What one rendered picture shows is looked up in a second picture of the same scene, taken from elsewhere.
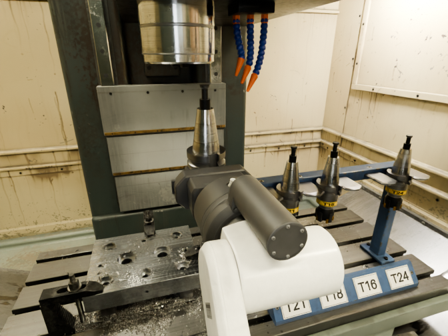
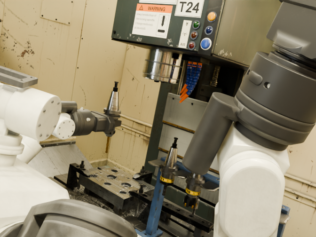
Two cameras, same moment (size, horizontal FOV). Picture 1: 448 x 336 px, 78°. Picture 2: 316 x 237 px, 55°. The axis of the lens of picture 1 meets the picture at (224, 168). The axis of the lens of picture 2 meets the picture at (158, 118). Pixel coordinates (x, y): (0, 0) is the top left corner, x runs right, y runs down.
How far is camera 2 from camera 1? 0.93 m
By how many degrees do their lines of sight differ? 51
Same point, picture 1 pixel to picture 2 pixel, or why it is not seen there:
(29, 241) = not seen: hidden behind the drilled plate
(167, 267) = (116, 188)
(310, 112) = not seen: outside the picture
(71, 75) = (163, 84)
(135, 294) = (95, 188)
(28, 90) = not seen: hidden behind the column
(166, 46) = (144, 69)
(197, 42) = (156, 70)
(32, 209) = (135, 160)
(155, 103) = (194, 112)
